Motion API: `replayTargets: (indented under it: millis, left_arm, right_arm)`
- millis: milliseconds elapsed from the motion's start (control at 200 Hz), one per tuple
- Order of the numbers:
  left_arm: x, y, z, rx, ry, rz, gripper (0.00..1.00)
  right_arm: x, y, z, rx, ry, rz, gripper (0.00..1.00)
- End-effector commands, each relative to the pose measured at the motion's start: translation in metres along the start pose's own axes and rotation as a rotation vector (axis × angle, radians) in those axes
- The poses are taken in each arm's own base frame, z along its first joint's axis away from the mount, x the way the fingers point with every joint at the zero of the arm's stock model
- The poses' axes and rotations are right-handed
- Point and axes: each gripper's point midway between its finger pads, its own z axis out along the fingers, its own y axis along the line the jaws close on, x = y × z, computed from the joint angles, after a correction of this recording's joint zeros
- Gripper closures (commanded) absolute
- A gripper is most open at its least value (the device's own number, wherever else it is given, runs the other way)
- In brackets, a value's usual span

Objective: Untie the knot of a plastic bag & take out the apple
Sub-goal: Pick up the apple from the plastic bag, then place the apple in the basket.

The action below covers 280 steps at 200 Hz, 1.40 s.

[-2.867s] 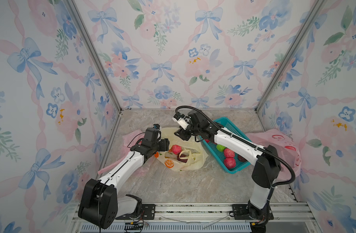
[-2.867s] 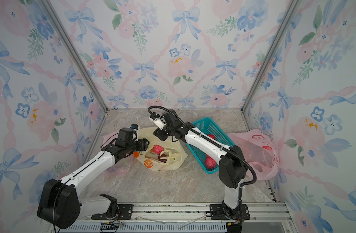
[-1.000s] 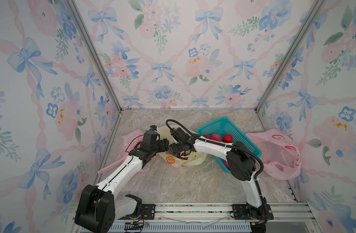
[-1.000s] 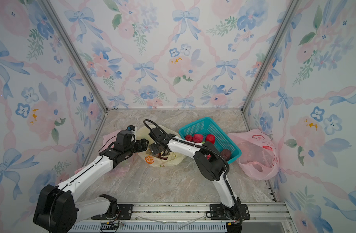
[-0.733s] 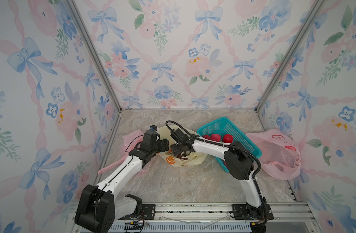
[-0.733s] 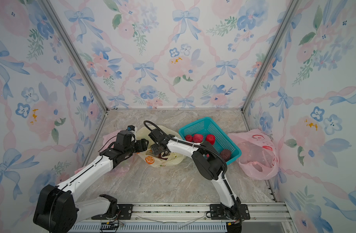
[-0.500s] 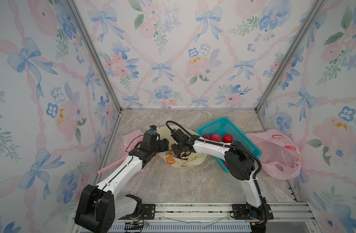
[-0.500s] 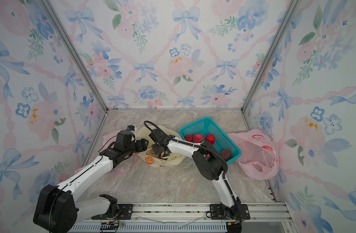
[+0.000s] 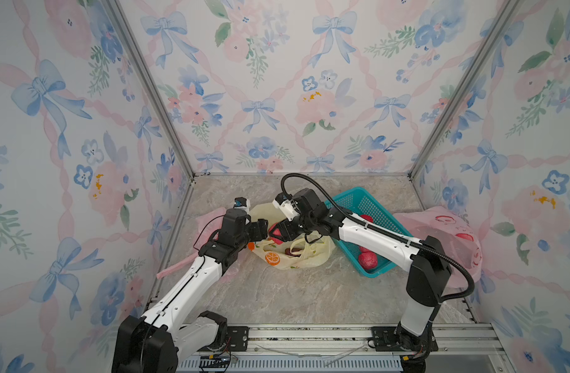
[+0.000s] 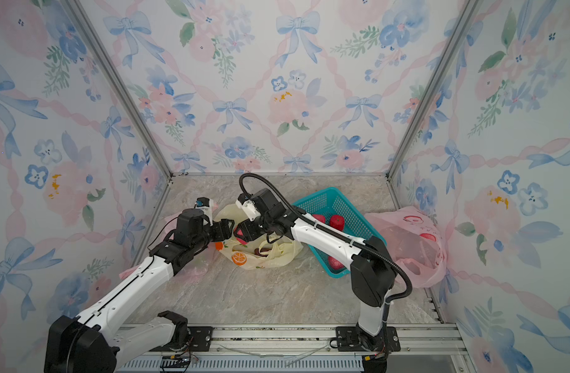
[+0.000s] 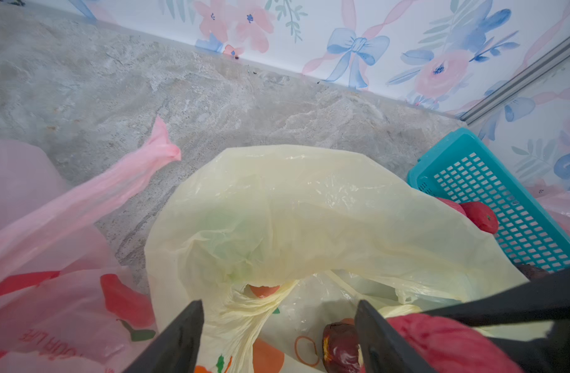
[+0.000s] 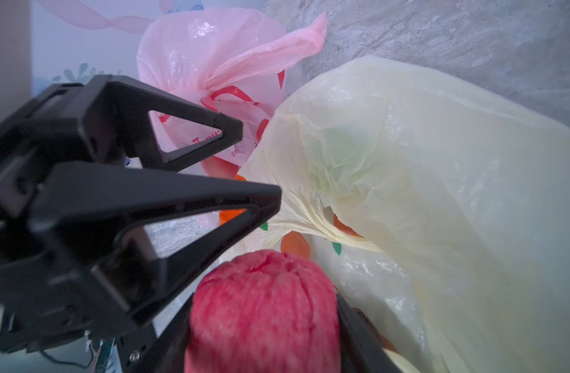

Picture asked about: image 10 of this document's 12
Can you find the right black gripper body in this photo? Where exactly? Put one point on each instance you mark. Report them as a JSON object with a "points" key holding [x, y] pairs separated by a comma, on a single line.
{"points": [[255, 228]]}

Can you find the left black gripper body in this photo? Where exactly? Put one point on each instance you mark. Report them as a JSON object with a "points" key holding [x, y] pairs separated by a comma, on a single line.
{"points": [[218, 231]]}

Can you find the yellow knotted plastic bag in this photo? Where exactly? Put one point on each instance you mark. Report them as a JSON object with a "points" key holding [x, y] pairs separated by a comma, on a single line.
{"points": [[259, 254]]}

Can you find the red apple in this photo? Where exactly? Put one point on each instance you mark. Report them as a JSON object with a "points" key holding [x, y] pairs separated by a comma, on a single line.
{"points": [[337, 222]]}

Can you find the pink crinkled toy ball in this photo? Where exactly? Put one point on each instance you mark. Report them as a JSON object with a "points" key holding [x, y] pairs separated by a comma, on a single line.
{"points": [[335, 265]]}

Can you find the pink printed plastic bag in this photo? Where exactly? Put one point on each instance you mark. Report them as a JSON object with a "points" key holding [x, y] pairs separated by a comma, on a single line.
{"points": [[414, 243]]}

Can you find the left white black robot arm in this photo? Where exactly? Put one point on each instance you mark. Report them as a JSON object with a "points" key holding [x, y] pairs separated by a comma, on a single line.
{"points": [[92, 341]]}

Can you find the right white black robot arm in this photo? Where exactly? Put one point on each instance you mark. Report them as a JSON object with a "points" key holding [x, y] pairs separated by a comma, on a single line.
{"points": [[371, 272]]}

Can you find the teal plastic mesh basket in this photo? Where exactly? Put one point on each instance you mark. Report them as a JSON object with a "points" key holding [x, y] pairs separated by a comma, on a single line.
{"points": [[332, 202]]}

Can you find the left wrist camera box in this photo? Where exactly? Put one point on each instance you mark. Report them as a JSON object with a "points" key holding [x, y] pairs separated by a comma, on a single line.
{"points": [[207, 206]]}

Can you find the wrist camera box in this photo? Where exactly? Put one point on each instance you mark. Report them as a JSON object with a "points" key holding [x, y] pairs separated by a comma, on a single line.
{"points": [[207, 206], [245, 204]]}

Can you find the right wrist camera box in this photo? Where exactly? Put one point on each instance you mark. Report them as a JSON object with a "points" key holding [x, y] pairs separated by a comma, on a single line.
{"points": [[245, 204]]}

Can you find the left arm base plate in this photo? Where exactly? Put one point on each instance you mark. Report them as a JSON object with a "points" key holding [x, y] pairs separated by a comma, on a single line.
{"points": [[193, 339]]}

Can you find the left aluminium corner post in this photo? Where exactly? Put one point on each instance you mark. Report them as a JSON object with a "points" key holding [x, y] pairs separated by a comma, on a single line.
{"points": [[79, 16]]}

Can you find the aluminium corner post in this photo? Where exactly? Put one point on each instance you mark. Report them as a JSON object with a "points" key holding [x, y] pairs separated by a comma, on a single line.
{"points": [[458, 34], [79, 16]]}

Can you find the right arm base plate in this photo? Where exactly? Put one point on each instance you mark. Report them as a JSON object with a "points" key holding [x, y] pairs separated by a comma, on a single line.
{"points": [[354, 339]]}

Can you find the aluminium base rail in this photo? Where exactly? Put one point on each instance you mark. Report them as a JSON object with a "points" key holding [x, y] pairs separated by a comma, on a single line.
{"points": [[312, 348]]}

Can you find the right aluminium corner post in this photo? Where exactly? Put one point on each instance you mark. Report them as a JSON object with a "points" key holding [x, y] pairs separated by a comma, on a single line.
{"points": [[458, 34]]}

